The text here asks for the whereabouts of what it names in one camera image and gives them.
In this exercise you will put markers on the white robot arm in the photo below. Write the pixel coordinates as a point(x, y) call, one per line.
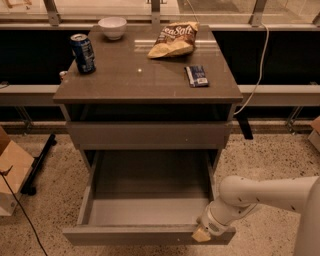
point(238, 197)

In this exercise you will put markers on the black stand leg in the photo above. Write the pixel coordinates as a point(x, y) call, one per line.
point(28, 187)

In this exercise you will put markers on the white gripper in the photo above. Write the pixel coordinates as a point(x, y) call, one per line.
point(209, 222)

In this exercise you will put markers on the blue soda can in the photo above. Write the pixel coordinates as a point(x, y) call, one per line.
point(83, 53)

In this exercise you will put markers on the grey top drawer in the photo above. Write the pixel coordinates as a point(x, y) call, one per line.
point(149, 135)

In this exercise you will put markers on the sea salt chips bag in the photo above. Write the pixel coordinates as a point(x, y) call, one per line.
point(175, 39)

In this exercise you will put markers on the grey drawer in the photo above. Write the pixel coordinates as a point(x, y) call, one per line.
point(149, 135)
point(144, 197)

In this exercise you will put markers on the white ceramic bowl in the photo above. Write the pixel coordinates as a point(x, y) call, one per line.
point(113, 27)

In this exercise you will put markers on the grey drawer cabinet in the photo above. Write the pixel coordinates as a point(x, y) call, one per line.
point(127, 86)

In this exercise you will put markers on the small blue snack packet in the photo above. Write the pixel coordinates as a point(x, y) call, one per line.
point(196, 76)

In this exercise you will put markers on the cardboard box at right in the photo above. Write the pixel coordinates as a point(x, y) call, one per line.
point(314, 136)

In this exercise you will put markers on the cardboard box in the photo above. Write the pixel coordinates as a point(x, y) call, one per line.
point(16, 163)
point(314, 136)

